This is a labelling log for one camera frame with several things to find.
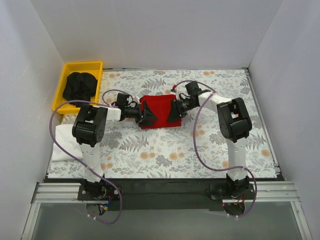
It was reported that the red t shirt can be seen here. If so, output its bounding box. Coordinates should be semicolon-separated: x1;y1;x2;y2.
140;94;182;129

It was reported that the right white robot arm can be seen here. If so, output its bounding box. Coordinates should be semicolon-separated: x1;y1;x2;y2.
167;80;252;199

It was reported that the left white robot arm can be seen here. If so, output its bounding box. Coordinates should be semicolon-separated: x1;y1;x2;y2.
72;93;158;200

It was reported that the floral patterned table mat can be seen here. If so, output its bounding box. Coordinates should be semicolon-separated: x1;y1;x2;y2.
46;68;278;179

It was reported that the yellow plastic bin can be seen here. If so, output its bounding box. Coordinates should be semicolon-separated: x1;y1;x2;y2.
52;61;103;111

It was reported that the black crumpled t shirt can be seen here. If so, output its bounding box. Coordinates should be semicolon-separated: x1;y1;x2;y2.
62;72;98;102

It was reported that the white folded t shirt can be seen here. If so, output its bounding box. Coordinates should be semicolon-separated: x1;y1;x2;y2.
51;124;83;162

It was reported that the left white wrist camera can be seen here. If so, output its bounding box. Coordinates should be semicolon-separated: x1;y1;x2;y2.
132;96;140;104

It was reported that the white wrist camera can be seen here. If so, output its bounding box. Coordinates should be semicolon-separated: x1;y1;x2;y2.
170;84;187;101
132;96;140;104

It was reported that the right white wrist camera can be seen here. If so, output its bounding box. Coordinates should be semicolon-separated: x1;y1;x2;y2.
170;84;187;101

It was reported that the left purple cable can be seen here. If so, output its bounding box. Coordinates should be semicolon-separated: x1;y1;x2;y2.
49;89;141;225

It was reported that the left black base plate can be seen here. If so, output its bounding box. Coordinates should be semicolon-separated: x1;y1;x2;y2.
77;184;122;201

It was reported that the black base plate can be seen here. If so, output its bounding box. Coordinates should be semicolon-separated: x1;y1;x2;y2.
77;184;122;201
205;183;255;200

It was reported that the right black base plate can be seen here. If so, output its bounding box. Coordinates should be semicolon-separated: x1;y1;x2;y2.
205;183;255;200

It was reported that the aluminium frame rail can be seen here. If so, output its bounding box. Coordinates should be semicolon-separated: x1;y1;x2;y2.
32;178;300;203

